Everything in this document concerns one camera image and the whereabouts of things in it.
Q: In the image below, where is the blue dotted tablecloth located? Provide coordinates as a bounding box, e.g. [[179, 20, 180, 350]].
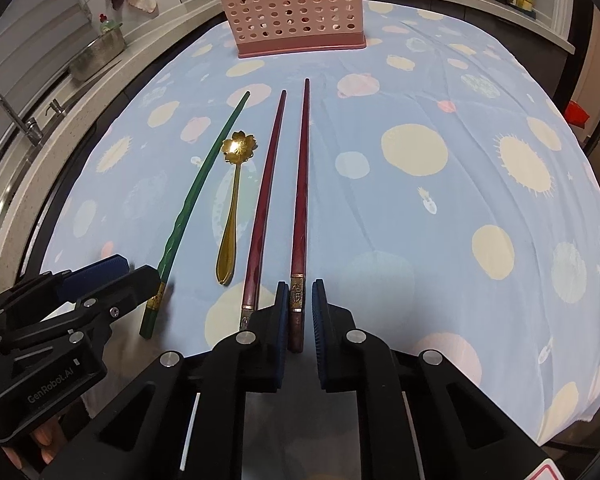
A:
[[40, 0, 600, 448]]

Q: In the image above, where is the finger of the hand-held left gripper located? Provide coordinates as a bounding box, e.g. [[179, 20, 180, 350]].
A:
[[0, 265, 161, 359], [0, 255, 129, 332]]

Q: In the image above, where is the pink perforated utensil holder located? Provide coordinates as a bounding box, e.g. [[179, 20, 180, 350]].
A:
[[211, 0, 369, 59]]

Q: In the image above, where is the person's left hand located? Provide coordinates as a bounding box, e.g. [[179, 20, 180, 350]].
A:
[[4, 396, 89, 472]]

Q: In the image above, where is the chrome faucet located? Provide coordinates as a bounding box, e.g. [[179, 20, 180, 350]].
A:
[[0, 86, 44, 147]]

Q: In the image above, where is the red bag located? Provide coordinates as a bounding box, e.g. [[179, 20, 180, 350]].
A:
[[562, 100, 592, 129]]

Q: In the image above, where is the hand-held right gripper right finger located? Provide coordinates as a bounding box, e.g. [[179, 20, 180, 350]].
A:
[[311, 280, 551, 480]]

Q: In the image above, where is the gold flower spoon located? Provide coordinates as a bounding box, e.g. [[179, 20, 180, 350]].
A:
[[216, 131, 257, 287]]

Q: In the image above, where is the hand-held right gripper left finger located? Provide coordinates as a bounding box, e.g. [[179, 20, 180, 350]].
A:
[[42, 281, 291, 480]]

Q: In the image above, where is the stainless steel sink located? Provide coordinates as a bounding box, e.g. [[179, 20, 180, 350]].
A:
[[0, 72, 106, 271]]

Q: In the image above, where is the green chopstick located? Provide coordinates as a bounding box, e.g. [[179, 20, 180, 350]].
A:
[[139, 91, 252, 338]]

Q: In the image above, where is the maroon chopstick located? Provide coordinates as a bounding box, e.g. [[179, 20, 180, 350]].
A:
[[288, 78, 312, 353], [239, 90, 287, 332]]

